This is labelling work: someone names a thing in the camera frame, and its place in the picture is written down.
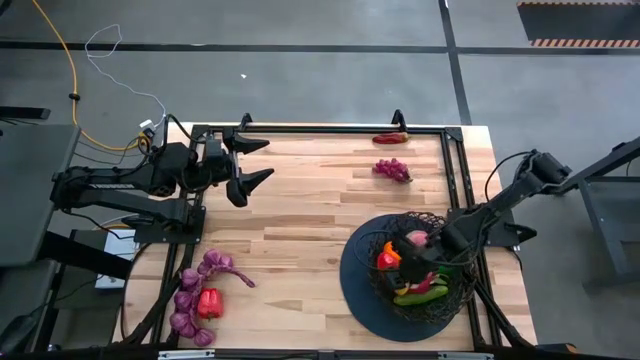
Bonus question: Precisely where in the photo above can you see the red bell pepper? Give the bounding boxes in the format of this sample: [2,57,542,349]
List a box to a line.
[196,287,225,322]

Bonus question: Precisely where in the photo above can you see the black mat with striped edge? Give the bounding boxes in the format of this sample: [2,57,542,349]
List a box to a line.
[516,0,640,49]

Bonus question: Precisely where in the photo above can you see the large purple grape bunch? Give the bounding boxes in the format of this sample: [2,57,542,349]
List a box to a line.
[169,248,257,349]

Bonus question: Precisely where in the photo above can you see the red chili pepper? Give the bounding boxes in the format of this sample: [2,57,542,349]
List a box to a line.
[371,131,410,146]

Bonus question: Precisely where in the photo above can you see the flat black bar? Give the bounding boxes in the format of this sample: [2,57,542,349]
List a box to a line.
[0,105,52,121]

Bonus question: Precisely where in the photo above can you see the black wire basket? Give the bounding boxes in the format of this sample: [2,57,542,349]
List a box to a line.
[368,211,481,326]

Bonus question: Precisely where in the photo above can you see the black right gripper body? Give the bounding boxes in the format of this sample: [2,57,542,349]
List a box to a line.
[397,234,451,284]

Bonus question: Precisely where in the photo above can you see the black side table frame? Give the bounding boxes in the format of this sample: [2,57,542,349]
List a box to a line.
[552,136,640,290]

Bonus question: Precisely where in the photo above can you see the black aluminium table frame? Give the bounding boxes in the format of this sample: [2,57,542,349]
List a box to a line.
[113,122,539,354]

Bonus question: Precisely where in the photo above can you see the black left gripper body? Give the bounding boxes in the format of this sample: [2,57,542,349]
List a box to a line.
[193,127,249,209]

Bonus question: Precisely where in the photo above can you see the grey desk top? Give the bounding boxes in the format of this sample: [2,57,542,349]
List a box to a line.
[0,123,82,269]

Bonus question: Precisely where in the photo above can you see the white box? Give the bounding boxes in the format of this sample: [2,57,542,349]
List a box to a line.
[94,228,140,291]

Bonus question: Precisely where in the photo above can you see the pink peach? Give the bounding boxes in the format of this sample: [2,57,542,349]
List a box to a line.
[405,229,431,248]

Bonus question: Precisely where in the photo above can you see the green cucumber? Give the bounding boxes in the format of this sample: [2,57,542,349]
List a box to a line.
[392,284,450,308]

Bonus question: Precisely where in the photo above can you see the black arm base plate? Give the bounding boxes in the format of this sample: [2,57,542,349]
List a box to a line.
[133,204,208,246]
[446,207,539,248]

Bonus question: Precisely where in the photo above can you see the yellow floor cable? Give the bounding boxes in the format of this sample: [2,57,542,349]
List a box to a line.
[30,0,151,152]

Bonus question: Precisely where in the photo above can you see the thin white cable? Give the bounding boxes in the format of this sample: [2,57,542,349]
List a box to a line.
[83,23,168,129]

